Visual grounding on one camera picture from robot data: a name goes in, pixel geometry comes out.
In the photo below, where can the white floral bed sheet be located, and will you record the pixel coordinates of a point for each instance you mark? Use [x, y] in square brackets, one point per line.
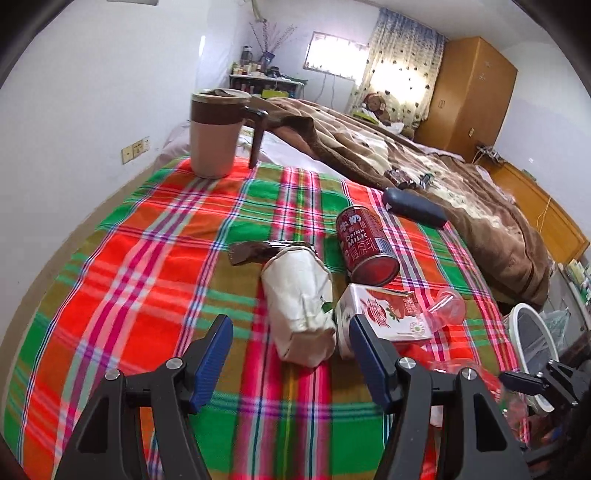
[295, 154]

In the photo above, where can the pile of small boxes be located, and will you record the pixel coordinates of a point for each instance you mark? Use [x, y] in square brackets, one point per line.
[579, 279]

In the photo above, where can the beige wall socket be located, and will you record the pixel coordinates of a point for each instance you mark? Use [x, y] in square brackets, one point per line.
[136, 150]

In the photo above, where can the cluttered side shelf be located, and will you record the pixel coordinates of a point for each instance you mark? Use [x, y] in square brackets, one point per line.
[268, 85]

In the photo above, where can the wooden wardrobe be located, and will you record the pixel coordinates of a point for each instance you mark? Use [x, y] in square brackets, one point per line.
[466, 92]

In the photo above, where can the brown teddy bear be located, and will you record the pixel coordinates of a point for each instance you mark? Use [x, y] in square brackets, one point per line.
[376, 105]

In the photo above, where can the clear plastic cup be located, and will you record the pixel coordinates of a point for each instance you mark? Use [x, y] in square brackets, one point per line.
[445, 307]

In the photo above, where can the white rimmed trash bin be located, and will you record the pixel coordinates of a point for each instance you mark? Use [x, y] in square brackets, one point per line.
[531, 332]

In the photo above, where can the brown blanket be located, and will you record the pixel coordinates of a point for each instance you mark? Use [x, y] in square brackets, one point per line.
[461, 221]

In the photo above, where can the small brown bottles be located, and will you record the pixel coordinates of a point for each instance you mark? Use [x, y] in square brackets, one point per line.
[400, 178]

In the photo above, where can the patterned curtain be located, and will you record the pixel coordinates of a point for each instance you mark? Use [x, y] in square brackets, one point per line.
[401, 60]

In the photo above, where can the clear plastic bag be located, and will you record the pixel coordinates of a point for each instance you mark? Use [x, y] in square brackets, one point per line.
[556, 318]

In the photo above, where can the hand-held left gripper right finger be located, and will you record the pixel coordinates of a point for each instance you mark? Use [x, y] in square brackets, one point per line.
[369, 360]

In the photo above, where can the power strip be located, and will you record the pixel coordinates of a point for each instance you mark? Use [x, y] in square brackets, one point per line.
[488, 151]

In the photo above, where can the group of toiletry bottles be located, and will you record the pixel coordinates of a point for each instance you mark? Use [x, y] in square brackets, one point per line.
[251, 64]

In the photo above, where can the red drink can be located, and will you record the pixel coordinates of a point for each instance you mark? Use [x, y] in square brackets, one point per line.
[364, 249]

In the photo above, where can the crushed white paper cup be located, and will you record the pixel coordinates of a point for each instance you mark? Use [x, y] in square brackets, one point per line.
[298, 304]

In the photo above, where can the wooden headboard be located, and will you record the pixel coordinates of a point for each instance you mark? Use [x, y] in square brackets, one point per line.
[540, 198]

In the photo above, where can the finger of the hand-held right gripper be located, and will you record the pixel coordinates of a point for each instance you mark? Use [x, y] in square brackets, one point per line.
[524, 383]
[563, 371]

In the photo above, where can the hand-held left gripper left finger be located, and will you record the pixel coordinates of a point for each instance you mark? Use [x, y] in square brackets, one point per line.
[214, 355]

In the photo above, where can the window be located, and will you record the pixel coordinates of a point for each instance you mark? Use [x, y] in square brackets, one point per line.
[334, 55]

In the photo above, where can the brown and beige travel mug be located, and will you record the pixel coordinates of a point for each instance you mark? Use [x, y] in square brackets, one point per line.
[212, 147]

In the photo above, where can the red and white carton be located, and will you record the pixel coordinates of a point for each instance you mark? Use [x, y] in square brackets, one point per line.
[388, 318]

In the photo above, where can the dark blue glasses case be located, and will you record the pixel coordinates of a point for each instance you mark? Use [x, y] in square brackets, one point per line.
[415, 207]

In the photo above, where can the plaid tablecloth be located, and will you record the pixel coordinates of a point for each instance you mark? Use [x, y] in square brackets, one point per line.
[161, 277]

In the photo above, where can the wrapped air conditioner pipe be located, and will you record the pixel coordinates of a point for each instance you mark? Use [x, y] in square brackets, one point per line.
[258, 9]

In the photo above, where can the small green and white box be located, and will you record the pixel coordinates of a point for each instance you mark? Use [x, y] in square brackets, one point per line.
[427, 179]

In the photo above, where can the vase of bare branches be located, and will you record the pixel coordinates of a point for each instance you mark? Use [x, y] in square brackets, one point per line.
[270, 39]

